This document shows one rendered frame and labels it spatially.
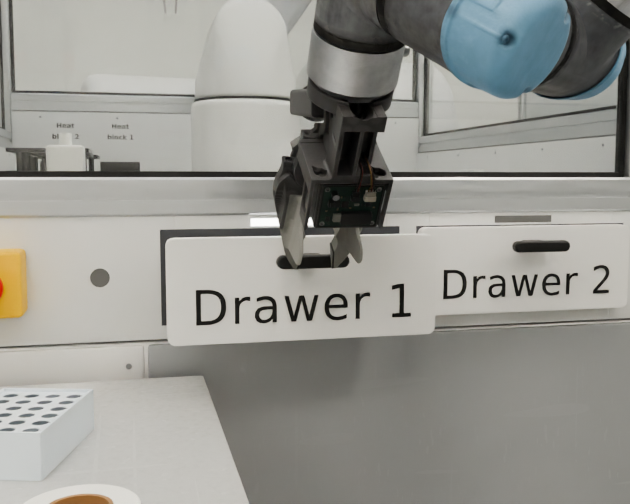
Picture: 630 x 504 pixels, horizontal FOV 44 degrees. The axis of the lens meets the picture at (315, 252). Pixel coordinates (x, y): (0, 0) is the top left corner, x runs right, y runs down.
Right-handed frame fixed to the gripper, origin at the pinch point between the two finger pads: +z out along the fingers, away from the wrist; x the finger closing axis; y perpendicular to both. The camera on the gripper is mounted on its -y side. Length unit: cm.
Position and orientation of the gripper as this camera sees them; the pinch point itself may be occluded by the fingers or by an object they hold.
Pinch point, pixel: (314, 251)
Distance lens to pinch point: 78.2
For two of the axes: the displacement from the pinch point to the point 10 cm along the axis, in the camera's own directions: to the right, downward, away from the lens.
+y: 1.9, 6.4, -7.4
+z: -1.3, 7.6, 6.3
